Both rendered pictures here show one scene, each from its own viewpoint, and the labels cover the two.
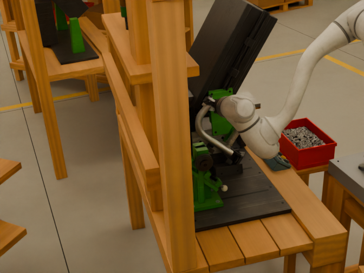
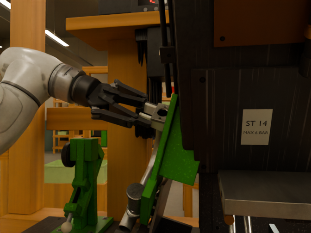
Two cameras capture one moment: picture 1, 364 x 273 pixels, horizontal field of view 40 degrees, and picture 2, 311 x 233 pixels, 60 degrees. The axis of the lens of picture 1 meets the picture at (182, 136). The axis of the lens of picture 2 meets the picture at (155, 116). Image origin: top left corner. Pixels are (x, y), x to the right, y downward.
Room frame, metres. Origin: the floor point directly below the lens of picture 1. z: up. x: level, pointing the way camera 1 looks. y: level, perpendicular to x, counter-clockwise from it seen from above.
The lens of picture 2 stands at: (2.27, -0.72, 1.22)
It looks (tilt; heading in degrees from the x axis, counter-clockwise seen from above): 1 degrees up; 114
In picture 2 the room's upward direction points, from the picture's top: straight up
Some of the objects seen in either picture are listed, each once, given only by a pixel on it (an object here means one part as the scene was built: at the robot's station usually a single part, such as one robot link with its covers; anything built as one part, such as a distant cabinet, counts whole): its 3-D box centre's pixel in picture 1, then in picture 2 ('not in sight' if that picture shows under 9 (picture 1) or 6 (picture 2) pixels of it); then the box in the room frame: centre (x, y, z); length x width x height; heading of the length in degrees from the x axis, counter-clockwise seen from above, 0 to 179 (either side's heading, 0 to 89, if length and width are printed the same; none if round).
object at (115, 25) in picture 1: (142, 40); (214, 27); (2.09, 0.15, 1.52); 0.90 x 0.25 x 0.04; 13
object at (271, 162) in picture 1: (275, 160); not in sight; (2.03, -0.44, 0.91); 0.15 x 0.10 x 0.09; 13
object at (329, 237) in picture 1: (256, 157); not in sight; (2.21, -0.38, 0.82); 1.50 x 0.14 x 0.15; 13
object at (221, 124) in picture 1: (220, 109); (180, 145); (2.09, -0.18, 1.17); 0.13 x 0.12 x 0.20; 13
